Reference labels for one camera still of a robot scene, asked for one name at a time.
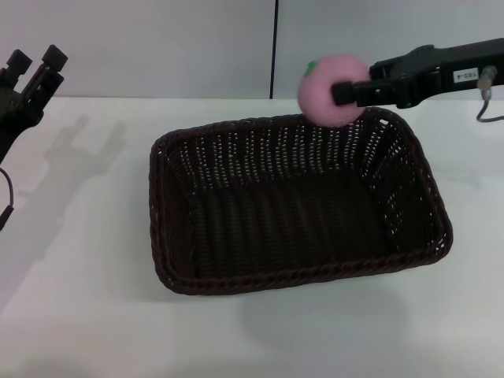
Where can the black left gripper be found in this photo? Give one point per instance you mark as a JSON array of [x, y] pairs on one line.
[[13, 118]]

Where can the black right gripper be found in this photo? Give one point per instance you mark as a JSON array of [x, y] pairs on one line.
[[445, 69]]

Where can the pink toy peach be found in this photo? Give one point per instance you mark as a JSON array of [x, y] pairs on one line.
[[323, 92]]

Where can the dark woven rectangular basket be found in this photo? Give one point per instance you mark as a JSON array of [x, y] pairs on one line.
[[299, 220]]

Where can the black vertical wall strip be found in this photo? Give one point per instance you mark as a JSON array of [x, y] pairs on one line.
[[273, 47]]

